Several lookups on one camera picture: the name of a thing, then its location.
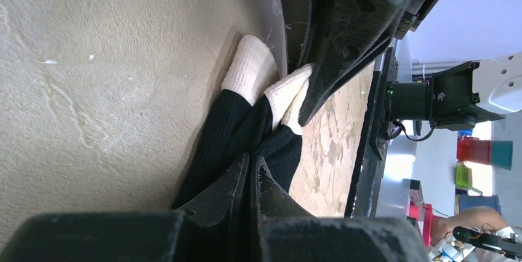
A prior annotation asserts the red plastic cup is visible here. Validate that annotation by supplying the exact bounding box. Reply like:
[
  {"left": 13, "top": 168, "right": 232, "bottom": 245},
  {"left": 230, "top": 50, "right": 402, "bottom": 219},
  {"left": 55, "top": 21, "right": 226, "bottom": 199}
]
[{"left": 456, "top": 137, "right": 492, "bottom": 165}]

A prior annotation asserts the black underwear white waistband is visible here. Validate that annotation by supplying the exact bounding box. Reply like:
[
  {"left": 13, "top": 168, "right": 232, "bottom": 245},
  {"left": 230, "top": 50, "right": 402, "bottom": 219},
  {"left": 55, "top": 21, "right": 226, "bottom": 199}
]
[{"left": 172, "top": 35, "right": 312, "bottom": 208}]

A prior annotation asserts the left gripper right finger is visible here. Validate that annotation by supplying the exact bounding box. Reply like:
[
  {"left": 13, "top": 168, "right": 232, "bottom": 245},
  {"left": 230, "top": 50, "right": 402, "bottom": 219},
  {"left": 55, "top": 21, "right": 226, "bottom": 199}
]
[{"left": 251, "top": 156, "right": 428, "bottom": 261}]

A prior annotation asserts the blue background bin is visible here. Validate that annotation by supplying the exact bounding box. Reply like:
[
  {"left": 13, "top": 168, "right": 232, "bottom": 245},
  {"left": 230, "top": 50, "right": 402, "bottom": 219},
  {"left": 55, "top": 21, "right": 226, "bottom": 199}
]
[{"left": 458, "top": 194, "right": 502, "bottom": 215}]

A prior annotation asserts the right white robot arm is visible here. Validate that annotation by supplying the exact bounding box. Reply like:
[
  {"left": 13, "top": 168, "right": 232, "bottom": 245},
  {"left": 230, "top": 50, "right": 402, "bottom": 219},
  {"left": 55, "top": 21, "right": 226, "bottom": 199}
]
[{"left": 281, "top": 0, "right": 521, "bottom": 130}]

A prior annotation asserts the green background object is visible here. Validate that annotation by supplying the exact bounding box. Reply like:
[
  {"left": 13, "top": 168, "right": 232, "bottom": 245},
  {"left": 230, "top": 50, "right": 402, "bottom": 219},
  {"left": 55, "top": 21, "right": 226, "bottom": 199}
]
[{"left": 455, "top": 165, "right": 473, "bottom": 191}]

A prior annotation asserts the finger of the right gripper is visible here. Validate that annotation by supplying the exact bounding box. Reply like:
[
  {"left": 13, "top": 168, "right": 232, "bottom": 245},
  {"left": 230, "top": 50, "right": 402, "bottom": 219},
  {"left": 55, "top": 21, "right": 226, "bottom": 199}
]
[
  {"left": 299, "top": 0, "right": 412, "bottom": 126},
  {"left": 281, "top": 0, "right": 311, "bottom": 73}
]

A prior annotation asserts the person forearm in background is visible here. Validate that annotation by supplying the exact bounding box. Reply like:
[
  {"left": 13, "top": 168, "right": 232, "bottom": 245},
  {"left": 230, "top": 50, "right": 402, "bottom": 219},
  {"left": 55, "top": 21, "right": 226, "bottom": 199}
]
[{"left": 430, "top": 206, "right": 509, "bottom": 246}]

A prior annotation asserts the teal plastic cup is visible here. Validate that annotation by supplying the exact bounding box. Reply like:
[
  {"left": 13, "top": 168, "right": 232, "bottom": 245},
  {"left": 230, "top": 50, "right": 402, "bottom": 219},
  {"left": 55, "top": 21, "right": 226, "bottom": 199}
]
[{"left": 490, "top": 140, "right": 513, "bottom": 170}]

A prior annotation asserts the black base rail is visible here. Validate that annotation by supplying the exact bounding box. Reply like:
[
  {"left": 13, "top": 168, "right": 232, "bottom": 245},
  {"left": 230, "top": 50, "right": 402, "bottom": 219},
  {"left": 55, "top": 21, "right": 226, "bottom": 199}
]
[{"left": 344, "top": 47, "right": 396, "bottom": 218}]

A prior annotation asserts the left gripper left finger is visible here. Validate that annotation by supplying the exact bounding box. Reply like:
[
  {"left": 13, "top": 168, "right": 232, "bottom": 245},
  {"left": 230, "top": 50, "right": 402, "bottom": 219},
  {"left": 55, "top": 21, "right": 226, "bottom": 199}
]
[{"left": 1, "top": 154, "right": 250, "bottom": 261}]

